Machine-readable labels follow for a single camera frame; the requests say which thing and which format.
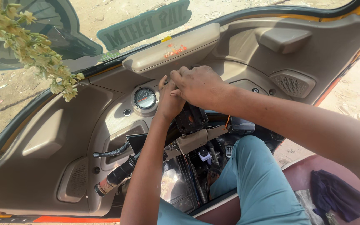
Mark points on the person's right hand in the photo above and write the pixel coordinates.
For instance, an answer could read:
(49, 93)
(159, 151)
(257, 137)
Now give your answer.
(203, 87)

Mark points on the person's left hand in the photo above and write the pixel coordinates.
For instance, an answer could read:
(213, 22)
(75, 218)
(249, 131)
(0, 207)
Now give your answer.
(169, 104)

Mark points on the person's left fingers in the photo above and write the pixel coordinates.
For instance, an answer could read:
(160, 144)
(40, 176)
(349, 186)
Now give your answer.
(163, 82)

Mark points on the round speedometer gauge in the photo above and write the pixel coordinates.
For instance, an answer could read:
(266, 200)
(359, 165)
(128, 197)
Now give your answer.
(144, 98)

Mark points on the beige dashboard hood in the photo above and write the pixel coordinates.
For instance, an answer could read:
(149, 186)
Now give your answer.
(170, 51)

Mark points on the orange flower petals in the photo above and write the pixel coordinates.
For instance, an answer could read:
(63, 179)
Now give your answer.
(174, 51)

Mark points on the yellow flower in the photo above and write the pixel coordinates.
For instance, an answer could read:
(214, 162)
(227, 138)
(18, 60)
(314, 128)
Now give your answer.
(166, 39)

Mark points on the round chrome push button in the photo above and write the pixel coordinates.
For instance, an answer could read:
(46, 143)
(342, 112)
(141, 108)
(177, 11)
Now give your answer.
(127, 112)

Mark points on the green lettered windshield sticker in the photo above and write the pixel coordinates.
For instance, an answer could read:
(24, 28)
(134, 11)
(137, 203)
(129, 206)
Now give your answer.
(144, 26)

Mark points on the vehicle windshield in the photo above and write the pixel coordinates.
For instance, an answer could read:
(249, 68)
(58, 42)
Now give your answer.
(111, 18)

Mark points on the white fluid reservoir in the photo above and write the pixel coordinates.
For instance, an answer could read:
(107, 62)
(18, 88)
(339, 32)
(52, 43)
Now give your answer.
(205, 155)

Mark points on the black brake lever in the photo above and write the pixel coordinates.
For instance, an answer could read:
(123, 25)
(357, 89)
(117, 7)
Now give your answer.
(112, 152)

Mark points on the black rectangular box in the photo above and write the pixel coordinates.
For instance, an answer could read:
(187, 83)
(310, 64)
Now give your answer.
(242, 125)

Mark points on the round dark windshield sticker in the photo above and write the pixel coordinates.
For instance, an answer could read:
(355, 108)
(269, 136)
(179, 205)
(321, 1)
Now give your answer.
(58, 31)

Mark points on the beige oval speaker grille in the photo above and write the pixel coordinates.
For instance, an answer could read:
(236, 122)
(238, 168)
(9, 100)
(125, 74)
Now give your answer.
(75, 181)
(292, 82)

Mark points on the beige vehicle dashboard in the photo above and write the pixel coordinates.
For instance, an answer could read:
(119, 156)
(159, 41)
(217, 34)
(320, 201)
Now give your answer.
(42, 140)

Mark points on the pale flower garland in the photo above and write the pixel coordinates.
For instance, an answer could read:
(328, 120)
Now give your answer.
(33, 50)

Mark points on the person's teal trouser leg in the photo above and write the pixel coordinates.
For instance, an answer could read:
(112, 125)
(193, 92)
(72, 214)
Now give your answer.
(261, 187)

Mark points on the maroon vehicle seat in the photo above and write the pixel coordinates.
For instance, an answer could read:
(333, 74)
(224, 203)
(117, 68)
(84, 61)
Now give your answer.
(292, 181)

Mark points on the crumpled grey plastic bag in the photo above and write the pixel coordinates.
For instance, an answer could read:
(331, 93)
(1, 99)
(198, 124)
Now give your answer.
(308, 206)

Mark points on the dark purple cloth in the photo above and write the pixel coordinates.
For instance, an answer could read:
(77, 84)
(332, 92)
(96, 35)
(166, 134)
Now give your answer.
(334, 193)

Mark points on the black central switch box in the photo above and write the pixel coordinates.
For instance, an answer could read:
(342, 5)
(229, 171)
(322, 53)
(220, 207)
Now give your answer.
(192, 120)

